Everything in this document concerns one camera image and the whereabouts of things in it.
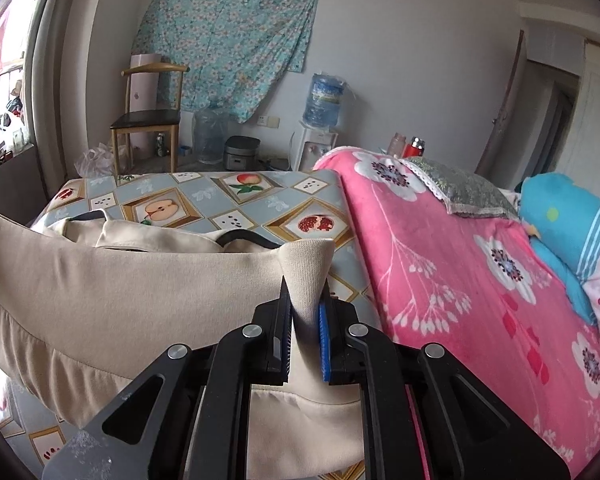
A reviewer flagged white water dispenser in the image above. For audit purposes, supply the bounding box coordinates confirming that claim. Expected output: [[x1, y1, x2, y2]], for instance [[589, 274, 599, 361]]
[[290, 126, 338, 172]]

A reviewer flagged white panelled door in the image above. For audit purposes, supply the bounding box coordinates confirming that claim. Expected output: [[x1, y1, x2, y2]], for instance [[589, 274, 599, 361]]
[[555, 40, 600, 196]]

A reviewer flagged grey curtain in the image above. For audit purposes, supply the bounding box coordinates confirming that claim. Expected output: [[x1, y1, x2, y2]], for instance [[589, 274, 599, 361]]
[[22, 0, 111, 196]]

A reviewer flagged grey rice cooker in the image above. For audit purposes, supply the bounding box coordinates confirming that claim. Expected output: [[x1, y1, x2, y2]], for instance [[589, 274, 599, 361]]
[[223, 136, 261, 172]]

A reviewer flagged grey lace pillow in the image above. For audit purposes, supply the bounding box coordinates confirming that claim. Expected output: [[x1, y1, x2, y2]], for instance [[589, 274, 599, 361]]
[[402, 156, 521, 220]]

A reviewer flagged clear plastic bag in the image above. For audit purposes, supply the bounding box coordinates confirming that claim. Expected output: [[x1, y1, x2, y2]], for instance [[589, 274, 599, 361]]
[[75, 142, 116, 178]]

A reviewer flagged pink floral blanket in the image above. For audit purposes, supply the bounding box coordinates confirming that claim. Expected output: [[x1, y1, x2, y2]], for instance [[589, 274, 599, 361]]
[[312, 146, 600, 480]]

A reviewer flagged white plastic bag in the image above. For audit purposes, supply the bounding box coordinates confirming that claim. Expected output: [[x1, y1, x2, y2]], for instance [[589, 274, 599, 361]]
[[0, 110, 26, 146]]

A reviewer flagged blue water dispenser bottle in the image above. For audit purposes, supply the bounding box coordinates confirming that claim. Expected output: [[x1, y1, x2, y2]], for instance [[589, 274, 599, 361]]
[[302, 72, 347, 128]]

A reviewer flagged pale pink tall cylinder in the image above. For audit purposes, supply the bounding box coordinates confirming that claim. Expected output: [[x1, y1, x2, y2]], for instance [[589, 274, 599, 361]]
[[129, 53, 162, 158]]

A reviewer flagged empty clear water jug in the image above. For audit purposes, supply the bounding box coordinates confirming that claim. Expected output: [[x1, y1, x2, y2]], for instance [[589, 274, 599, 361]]
[[192, 104, 231, 165]]

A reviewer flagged beige zip jacket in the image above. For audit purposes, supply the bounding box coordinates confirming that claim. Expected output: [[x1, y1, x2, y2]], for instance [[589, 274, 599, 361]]
[[0, 202, 368, 468]]

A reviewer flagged wooden chair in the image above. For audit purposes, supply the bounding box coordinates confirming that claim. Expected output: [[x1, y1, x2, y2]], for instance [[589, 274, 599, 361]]
[[110, 63, 191, 176]]

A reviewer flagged teal floral wall cloth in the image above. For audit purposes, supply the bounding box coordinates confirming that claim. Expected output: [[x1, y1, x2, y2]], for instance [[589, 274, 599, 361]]
[[131, 0, 320, 123]]

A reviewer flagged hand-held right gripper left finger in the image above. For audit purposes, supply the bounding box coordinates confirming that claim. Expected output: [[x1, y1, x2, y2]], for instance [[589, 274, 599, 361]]
[[42, 275, 293, 480]]

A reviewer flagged blue plush pillow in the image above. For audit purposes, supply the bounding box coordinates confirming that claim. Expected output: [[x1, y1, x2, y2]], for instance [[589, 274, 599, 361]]
[[517, 172, 600, 326]]

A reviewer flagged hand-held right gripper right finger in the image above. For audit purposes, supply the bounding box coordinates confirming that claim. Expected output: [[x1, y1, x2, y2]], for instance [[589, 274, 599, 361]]
[[317, 296, 571, 480]]

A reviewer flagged fruit print tablecloth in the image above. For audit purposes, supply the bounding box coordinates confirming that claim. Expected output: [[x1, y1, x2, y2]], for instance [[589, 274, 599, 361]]
[[0, 170, 381, 480]]

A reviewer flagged dark grey cabinet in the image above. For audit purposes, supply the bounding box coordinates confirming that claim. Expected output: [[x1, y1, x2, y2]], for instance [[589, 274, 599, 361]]
[[0, 145, 48, 226]]

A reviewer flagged room door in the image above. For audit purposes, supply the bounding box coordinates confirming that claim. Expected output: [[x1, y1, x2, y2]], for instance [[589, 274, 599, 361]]
[[475, 30, 526, 176]]

